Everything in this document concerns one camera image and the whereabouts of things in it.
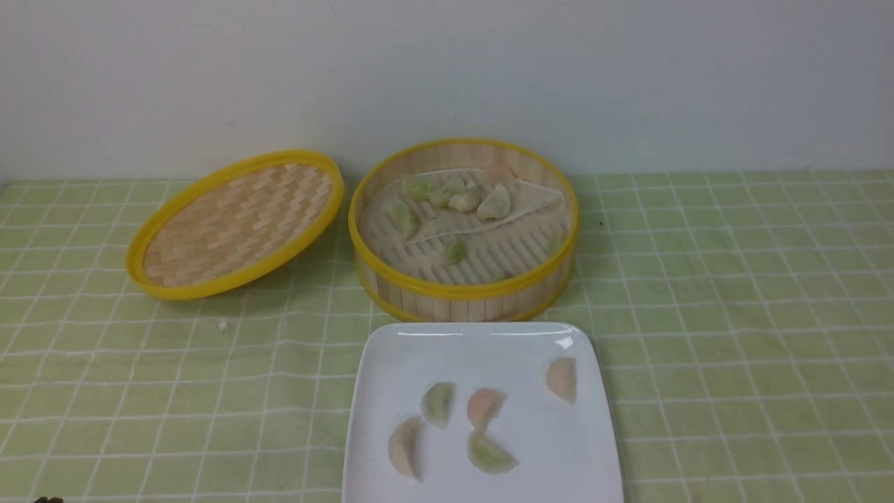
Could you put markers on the pale green dumpling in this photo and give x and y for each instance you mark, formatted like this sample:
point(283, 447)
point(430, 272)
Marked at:
point(437, 402)
point(441, 196)

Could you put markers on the pink dumpling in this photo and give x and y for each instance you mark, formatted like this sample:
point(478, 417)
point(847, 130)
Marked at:
point(483, 406)

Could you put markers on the peach dumpling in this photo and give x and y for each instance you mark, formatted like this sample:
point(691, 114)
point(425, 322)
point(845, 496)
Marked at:
point(561, 379)

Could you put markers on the white square plate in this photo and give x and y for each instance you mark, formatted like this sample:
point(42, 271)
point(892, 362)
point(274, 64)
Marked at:
point(565, 453)

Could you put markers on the beige dumpling on plate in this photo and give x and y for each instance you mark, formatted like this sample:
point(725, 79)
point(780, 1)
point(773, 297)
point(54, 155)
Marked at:
point(402, 447)

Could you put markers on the green dumpling on plate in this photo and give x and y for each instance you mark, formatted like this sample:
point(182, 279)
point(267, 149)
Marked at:
point(488, 455)

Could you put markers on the green dumpling centre steamer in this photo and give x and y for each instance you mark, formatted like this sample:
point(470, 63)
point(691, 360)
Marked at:
point(455, 251)

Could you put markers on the bamboo steamer basket yellow rim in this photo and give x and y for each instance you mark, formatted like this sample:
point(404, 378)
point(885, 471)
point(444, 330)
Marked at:
point(510, 273)

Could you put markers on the small cream dumpling steamer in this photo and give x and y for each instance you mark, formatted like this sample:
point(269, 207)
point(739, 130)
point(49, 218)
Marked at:
point(466, 201)

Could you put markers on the green dumpling left side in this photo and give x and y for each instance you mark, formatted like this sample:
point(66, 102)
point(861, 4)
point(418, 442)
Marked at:
point(404, 219)

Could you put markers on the pale green dumpling top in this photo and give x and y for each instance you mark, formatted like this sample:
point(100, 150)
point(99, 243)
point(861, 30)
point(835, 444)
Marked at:
point(441, 196)

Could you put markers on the white dumpling in steamer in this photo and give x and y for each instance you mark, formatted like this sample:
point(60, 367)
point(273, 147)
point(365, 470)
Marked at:
point(496, 205)

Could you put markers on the white steamer liner paper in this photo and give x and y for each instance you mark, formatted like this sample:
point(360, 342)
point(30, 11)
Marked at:
point(376, 227)

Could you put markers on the green dumpling top left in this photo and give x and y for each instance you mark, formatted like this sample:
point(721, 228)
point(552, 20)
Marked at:
point(418, 188)

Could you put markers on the bamboo steamer lid yellow rim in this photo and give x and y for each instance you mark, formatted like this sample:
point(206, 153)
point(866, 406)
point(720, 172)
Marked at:
point(236, 225)

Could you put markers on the green checkered tablecloth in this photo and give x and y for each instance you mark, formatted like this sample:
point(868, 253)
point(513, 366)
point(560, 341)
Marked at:
point(743, 324)

